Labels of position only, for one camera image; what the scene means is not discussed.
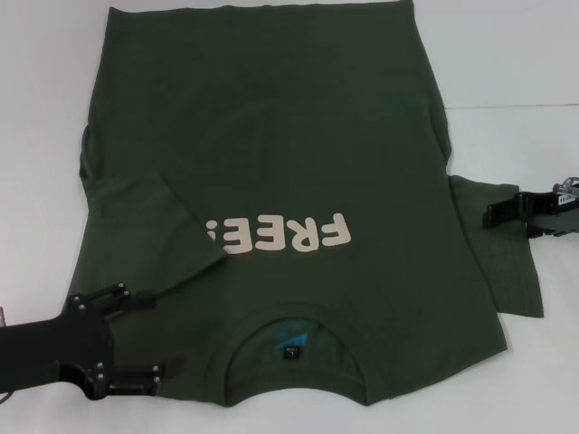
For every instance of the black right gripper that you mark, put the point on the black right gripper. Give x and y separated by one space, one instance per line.
554 209

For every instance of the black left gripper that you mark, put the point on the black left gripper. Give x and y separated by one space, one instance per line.
54 348

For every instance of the dark green FREE t-shirt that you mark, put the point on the dark green FREE t-shirt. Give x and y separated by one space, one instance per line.
271 135

